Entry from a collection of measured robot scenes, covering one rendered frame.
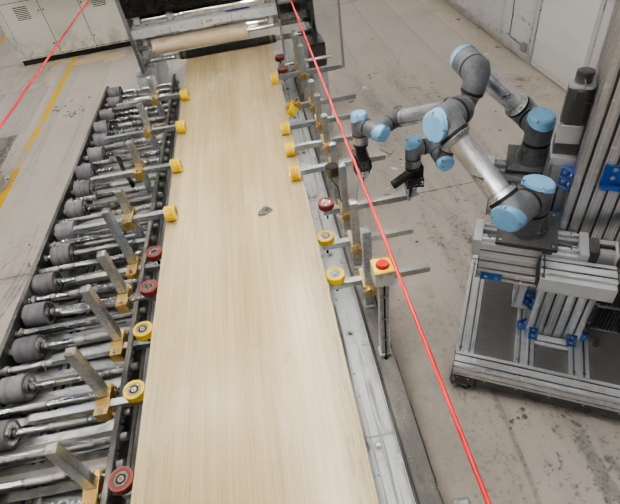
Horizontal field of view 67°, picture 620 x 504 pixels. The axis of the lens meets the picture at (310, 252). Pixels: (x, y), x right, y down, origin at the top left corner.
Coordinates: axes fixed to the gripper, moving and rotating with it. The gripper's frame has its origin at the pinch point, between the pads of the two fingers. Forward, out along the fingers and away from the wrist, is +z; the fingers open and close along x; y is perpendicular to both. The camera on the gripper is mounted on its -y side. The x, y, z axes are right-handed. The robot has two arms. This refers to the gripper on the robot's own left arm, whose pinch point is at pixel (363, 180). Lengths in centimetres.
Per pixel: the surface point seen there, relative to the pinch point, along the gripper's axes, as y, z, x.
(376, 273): -84, -23, 13
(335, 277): -53, 8, 24
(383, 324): -82, 7, 11
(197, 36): 226, -9, 88
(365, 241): -56, -12, 11
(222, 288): -46, 9, 73
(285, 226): -13.0, 9.1, 41.8
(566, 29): 241, 47, -247
